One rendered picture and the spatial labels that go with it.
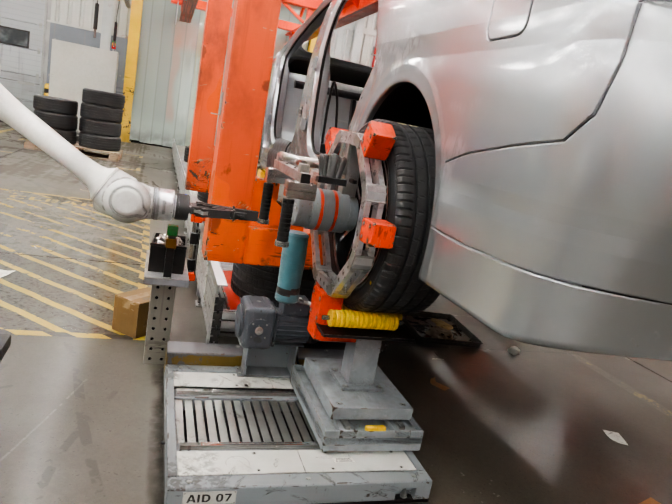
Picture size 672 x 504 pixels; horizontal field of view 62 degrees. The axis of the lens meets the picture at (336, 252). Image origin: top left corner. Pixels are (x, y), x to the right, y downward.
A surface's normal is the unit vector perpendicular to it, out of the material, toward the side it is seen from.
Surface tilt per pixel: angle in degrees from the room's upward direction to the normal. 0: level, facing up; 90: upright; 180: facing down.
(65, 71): 90
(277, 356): 90
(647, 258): 103
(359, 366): 90
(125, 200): 86
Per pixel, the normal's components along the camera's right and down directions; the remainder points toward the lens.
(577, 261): -0.55, 0.23
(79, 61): 0.30, 0.25
